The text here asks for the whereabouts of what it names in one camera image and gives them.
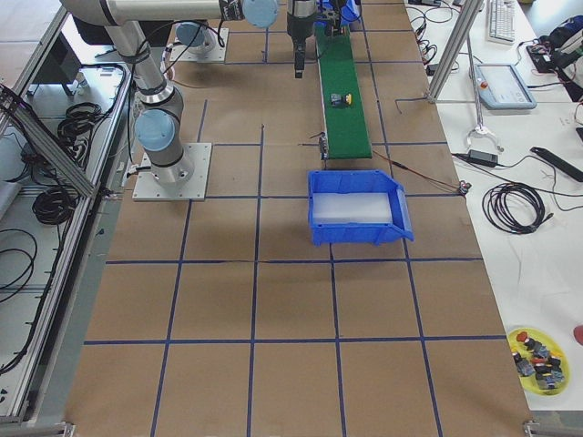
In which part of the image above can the blue bin on left side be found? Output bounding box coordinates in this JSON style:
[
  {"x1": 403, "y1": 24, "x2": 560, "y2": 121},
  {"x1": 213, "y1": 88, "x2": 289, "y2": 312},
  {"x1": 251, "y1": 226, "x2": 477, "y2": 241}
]
[{"x1": 316, "y1": 0, "x2": 362, "y2": 27}]

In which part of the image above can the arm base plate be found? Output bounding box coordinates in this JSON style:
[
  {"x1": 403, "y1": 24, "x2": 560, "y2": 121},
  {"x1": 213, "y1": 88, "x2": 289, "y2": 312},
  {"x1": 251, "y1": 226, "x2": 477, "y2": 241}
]
[
  {"x1": 169, "y1": 22, "x2": 229, "y2": 63},
  {"x1": 132, "y1": 143, "x2": 212, "y2": 201}
]

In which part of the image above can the white keyboard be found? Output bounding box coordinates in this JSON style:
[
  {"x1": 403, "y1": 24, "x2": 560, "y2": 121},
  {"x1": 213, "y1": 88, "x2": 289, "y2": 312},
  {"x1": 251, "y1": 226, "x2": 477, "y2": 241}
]
[{"x1": 485, "y1": 0, "x2": 516, "y2": 45}]

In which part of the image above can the black power adapter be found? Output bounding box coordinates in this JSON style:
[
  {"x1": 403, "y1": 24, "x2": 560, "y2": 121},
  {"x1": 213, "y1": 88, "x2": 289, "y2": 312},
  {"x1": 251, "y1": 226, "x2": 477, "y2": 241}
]
[{"x1": 467, "y1": 149, "x2": 498, "y2": 168}]

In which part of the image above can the white foam pad right bin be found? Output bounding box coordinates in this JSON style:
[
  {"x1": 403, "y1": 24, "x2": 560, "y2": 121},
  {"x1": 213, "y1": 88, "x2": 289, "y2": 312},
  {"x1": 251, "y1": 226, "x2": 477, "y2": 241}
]
[{"x1": 311, "y1": 192, "x2": 393, "y2": 224}]

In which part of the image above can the red black power wire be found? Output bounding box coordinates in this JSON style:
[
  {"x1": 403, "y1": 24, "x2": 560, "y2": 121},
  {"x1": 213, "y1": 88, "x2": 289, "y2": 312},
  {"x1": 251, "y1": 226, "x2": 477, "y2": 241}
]
[{"x1": 372, "y1": 152, "x2": 470, "y2": 196}]

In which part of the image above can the yellow plate of buttons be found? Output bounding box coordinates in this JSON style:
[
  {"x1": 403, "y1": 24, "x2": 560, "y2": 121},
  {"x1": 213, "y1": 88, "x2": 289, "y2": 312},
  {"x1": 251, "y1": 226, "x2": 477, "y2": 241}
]
[{"x1": 506, "y1": 327, "x2": 570, "y2": 396}]

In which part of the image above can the teach pendant tablet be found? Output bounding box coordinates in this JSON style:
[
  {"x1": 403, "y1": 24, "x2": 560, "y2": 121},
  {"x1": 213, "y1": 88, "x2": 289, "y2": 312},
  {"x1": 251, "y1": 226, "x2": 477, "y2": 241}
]
[{"x1": 474, "y1": 63, "x2": 537, "y2": 110}]

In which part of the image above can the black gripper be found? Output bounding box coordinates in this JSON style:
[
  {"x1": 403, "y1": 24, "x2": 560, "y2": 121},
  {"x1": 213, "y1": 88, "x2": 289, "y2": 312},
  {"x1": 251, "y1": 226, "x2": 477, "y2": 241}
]
[
  {"x1": 321, "y1": 0, "x2": 347, "y2": 36},
  {"x1": 287, "y1": 14, "x2": 315, "y2": 78}
]

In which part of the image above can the green handled reacher grabber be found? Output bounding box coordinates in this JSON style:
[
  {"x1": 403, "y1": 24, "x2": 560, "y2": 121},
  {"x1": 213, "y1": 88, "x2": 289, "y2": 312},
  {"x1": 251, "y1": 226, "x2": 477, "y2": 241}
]
[{"x1": 464, "y1": 0, "x2": 505, "y2": 151}]

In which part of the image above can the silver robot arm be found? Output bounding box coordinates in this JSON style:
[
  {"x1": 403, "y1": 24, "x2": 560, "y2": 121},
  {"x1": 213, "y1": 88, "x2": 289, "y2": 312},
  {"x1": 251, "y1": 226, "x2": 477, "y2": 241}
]
[
  {"x1": 176, "y1": 1, "x2": 358, "y2": 56},
  {"x1": 62, "y1": 1, "x2": 279, "y2": 184}
]

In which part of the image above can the black flat tool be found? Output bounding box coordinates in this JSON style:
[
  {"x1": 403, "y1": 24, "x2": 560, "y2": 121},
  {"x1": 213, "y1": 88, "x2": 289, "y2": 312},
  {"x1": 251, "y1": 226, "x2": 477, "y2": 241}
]
[{"x1": 530, "y1": 147, "x2": 583, "y2": 182}]

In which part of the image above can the aluminium frame post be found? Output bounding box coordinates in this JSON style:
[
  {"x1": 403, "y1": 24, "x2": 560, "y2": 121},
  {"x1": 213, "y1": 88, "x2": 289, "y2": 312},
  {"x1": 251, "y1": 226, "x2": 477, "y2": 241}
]
[{"x1": 426, "y1": 0, "x2": 482, "y2": 103}]

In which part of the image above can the coiled black cable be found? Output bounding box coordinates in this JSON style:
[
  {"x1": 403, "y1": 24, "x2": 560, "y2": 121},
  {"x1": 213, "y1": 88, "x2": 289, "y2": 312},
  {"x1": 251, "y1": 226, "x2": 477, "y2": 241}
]
[{"x1": 481, "y1": 182, "x2": 555, "y2": 235}]

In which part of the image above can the blue bin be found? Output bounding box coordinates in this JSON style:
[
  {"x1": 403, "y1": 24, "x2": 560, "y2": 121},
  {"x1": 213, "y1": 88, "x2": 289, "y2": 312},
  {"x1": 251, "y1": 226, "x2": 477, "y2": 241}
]
[
  {"x1": 316, "y1": 0, "x2": 362, "y2": 27},
  {"x1": 308, "y1": 170, "x2": 414, "y2": 246}
]

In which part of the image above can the blue bin on right side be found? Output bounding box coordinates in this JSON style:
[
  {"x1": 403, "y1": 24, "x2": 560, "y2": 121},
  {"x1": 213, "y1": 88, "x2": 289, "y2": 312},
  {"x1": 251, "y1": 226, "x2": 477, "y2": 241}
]
[{"x1": 308, "y1": 170, "x2": 414, "y2": 246}]

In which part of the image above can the green conveyor belt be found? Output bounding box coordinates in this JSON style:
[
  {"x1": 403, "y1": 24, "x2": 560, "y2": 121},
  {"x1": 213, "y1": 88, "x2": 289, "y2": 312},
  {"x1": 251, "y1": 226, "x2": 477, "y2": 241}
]
[{"x1": 315, "y1": 25, "x2": 372, "y2": 159}]

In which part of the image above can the yellow push button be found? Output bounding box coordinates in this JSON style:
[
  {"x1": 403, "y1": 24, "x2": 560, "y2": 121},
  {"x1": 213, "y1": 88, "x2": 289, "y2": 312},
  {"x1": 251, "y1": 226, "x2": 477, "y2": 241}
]
[{"x1": 330, "y1": 93, "x2": 353, "y2": 107}]

